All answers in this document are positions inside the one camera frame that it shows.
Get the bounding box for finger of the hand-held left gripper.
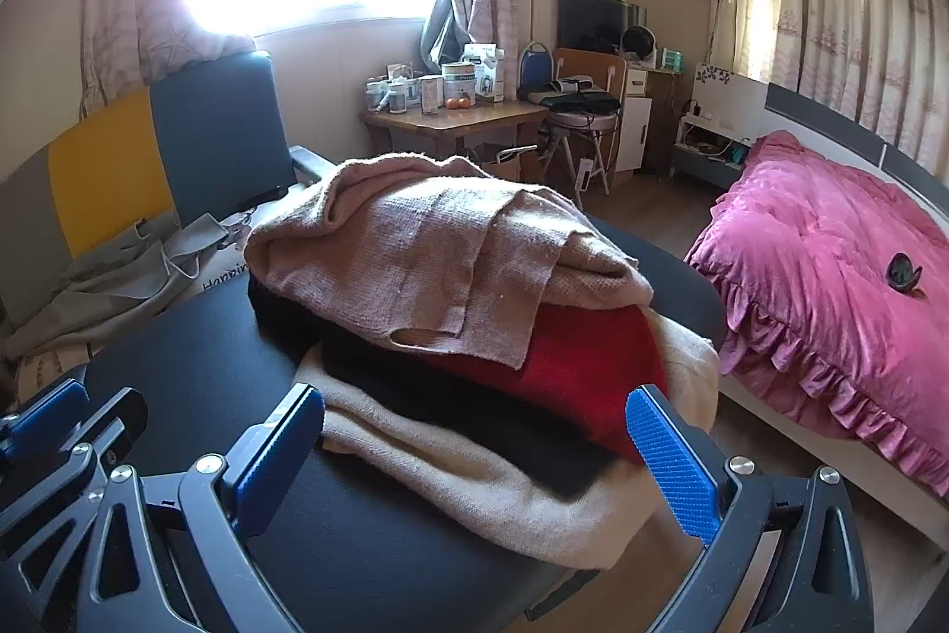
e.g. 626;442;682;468
0;377;91;467
0;387;149;633

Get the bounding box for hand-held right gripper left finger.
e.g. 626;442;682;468
81;383;327;633

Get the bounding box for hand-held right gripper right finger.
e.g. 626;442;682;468
625;383;880;633

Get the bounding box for pink knit sweater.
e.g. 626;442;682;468
243;153;655;371

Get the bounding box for red knit sweater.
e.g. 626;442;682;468
422;299;672;463

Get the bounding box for black garment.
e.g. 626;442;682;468
244;277;639;501

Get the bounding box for beige knit sweater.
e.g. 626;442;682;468
292;299;722;571

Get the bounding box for pink bed blanket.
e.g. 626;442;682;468
683;130;949;478

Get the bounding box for grey yellow blue sofa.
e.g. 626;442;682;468
0;49;349;367

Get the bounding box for small black object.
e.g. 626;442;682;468
882;251;924;293

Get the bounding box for bedside shelf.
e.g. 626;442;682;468
671;110;768;189

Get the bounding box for white cabinet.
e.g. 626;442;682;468
612;65;655;174

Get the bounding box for white round stool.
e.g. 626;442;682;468
544;106;620;196

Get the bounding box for black bag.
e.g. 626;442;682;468
537;77;622;115

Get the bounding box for wooden desk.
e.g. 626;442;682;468
359;100;550;167

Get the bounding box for group of small bottles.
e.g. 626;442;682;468
363;61;442;116

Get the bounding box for wooden chair back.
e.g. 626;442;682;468
552;47;628;100

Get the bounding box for small round fan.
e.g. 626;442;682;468
621;26;657;69

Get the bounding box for blue chair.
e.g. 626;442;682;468
517;43;553;100

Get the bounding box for white tin can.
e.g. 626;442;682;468
441;61;477;104

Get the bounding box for white carton box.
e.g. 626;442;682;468
466;42;507;104

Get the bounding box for black monitor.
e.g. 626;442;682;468
558;0;648;54

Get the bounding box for dark grey hanging cloth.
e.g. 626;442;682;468
419;0;464;74

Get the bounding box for white bed frame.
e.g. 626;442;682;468
715;80;949;545

